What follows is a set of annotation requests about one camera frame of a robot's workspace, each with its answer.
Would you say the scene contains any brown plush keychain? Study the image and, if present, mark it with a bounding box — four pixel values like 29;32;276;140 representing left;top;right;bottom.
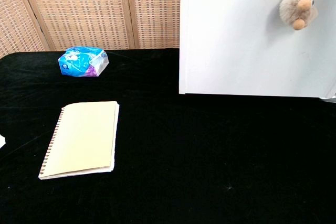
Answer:
279;0;320;31

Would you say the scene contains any yellow spiral notebook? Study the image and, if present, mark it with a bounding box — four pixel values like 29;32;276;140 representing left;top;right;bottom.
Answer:
38;100;120;180

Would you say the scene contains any black velvet tablecloth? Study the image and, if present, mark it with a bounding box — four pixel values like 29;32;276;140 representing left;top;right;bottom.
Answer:
0;47;336;224

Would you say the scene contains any blue tissue pack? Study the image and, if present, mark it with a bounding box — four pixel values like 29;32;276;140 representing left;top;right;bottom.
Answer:
58;46;110;78

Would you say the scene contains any woven bamboo folding screen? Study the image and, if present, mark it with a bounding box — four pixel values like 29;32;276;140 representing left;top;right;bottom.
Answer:
0;0;182;59

